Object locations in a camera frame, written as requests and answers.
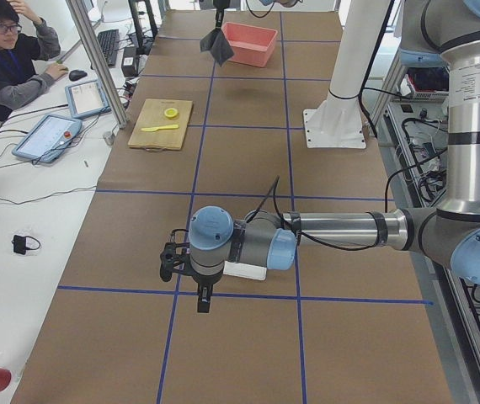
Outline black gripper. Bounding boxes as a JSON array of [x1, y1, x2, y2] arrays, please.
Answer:
[[212, 0, 230, 29], [159, 229, 223, 312]]

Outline grey and pink cloth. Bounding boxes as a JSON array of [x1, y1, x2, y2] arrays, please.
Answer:
[[200, 28, 234, 66]]

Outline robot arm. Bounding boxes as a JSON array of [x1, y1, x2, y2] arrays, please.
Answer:
[[159, 1, 480, 312], [212, 0, 298, 29]]

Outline pink plastic bin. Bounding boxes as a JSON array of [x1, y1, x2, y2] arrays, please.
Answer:
[[222, 22, 278, 67]]

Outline white rectangular tray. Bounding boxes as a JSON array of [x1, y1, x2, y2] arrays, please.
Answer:
[[224, 261, 267, 281]]

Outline black power adapter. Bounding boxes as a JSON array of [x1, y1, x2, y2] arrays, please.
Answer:
[[121, 46, 140, 77]]

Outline lemon slices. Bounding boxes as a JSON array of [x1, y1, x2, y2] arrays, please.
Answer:
[[163, 107, 179, 119]]

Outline black keyboard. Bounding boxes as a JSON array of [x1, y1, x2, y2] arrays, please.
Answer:
[[97, 29, 120, 66]]

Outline yellow plastic knife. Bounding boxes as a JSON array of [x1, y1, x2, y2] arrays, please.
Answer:
[[140, 124, 179, 132]]

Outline bamboo cutting board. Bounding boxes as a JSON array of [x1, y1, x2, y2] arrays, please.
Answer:
[[128, 98, 194, 151]]

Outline black computer mouse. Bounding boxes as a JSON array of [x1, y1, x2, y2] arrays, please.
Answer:
[[68, 70, 88, 82]]

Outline far teach pendant tablet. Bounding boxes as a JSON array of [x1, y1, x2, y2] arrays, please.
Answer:
[[65, 80, 110, 119]]

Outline teach pendant tablet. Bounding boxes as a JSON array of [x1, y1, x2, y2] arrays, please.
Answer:
[[65, 80, 110, 119], [12, 114, 83, 163]]

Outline small black clip device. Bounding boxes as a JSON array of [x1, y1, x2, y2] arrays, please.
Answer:
[[12, 234, 41, 255]]

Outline seated person in black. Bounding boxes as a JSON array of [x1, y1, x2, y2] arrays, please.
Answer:
[[0, 0, 68, 122]]

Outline near teach pendant tablet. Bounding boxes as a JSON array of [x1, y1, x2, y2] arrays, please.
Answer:
[[12, 114, 83, 163]]

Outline aluminium frame post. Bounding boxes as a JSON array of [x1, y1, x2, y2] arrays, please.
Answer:
[[66, 0, 128, 129]]

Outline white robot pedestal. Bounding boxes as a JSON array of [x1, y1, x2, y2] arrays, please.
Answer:
[[303, 0, 393, 149]]

